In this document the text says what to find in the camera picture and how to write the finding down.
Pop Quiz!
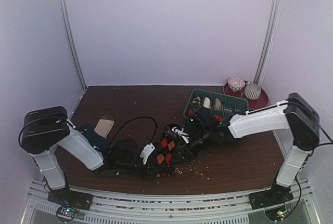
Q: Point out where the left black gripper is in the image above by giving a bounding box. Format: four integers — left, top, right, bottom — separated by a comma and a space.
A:
116, 158, 164, 181

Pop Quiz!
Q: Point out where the black argyle sock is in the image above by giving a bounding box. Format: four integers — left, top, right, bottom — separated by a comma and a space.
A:
153, 124, 185, 177

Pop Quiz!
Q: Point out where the green divided organizer tray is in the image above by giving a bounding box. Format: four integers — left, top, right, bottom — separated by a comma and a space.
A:
183, 89, 249, 118

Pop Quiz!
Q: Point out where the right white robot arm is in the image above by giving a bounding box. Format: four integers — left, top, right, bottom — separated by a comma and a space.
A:
180, 93, 325, 204

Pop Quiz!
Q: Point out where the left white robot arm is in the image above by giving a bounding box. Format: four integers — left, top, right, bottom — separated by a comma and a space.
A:
18, 106, 165, 205

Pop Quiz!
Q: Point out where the cream rolled sock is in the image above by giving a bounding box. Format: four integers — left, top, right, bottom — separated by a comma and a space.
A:
202, 97, 211, 109

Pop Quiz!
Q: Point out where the black beige patterned rolled sock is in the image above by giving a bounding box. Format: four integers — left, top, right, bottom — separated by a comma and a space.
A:
190, 96, 201, 106

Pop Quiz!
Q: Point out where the tan rolled sock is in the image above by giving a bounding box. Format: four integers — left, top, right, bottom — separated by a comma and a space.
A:
213, 98, 224, 111

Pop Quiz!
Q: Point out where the dark teal sock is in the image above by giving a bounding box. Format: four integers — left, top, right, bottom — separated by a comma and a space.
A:
77, 123, 110, 153

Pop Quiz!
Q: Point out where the pink patterned bowl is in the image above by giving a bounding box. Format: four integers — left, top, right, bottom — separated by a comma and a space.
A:
227, 77, 246, 92

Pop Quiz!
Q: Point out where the red round plate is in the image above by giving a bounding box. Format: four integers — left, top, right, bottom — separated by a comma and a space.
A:
223, 81, 269, 110

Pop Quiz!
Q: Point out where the grey striped cup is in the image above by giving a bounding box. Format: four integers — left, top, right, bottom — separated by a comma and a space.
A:
244, 83, 261, 100

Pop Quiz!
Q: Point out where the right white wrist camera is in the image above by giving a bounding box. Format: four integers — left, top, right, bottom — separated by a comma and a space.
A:
171, 127, 190, 144

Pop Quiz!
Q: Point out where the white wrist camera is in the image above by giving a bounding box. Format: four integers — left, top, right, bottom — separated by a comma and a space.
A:
171, 127, 190, 144
139, 143, 155, 165

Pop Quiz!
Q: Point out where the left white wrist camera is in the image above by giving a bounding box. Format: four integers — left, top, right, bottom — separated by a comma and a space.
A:
139, 143, 155, 165

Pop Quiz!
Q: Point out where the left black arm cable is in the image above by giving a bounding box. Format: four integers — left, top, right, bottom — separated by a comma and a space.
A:
110, 116, 158, 147

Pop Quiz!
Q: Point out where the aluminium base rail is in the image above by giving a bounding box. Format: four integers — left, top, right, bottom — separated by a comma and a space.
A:
19, 180, 324, 223

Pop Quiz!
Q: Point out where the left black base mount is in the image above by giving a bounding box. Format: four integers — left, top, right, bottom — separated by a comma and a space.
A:
47, 189, 93, 223

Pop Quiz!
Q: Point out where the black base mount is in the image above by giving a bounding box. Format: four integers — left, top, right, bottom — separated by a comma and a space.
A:
249, 185, 293, 222
47, 189, 93, 223

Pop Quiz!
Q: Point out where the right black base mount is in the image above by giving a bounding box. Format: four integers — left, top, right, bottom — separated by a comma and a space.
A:
249, 185, 293, 222

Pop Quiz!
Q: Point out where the right aluminium frame post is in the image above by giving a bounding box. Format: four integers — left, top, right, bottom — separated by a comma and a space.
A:
253, 0, 281, 86

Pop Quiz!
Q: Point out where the aluminium frame post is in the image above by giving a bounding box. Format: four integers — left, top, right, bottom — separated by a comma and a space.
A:
253, 0, 281, 86
59, 0, 87, 91

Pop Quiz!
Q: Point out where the left aluminium frame post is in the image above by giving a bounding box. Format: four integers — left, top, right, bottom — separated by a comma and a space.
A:
59, 0, 87, 91

